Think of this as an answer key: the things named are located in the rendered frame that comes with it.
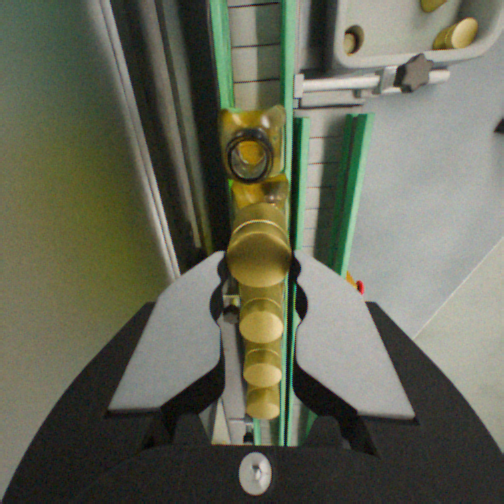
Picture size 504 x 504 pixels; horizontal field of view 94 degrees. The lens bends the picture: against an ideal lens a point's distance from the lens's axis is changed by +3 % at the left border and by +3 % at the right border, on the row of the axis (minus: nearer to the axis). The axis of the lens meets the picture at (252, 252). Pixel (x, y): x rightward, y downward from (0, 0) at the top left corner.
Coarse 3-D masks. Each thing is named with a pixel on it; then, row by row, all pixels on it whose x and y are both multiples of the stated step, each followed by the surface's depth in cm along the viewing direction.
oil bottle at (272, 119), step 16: (224, 112) 18; (240, 112) 17; (256, 112) 17; (272, 112) 17; (224, 128) 18; (240, 128) 17; (272, 128) 17; (224, 144) 18; (240, 144) 20; (256, 144) 20; (272, 144) 18; (256, 160) 21; (272, 176) 19
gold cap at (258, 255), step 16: (256, 208) 14; (272, 208) 14; (240, 224) 13; (256, 224) 12; (272, 224) 12; (240, 240) 11; (256, 240) 11; (272, 240) 11; (288, 240) 12; (240, 256) 12; (256, 256) 12; (272, 256) 12; (288, 256) 12; (240, 272) 12; (256, 272) 12; (272, 272) 12
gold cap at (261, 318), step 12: (252, 288) 19; (264, 288) 19; (276, 288) 20; (252, 300) 18; (264, 300) 18; (276, 300) 18; (240, 312) 18; (252, 312) 17; (264, 312) 17; (276, 312) 17; (240, 324) 17; (252, 324) 17; (264, 324) 17; (276, 324) 17; (252, 336) 18; (264, 336) 18; (276, 336) 18
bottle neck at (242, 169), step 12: (240, 132) 13; (252, 132) 13; (264, 132) 17; (228, 144) 13; (264, 144) 13; (228, 156) 13; (240, 156) 17; (264, 156) 16; (228, 168) 14; (240, 168) 15; (252, 168) 16; (264, 168) 14; (240, 180) 14; (252, 180) 14
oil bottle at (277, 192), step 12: (264, 180) 21; (276, 180) 21; (288, 180) 22; (240, 192) 20; (252, 192) 20; (264, 192) 20; (276, 192) 20; (288, 192) 21; (240, 204) 20; (276, 204) 20; (288, 204) 21; (288, 216) 21; (288, 228) 22
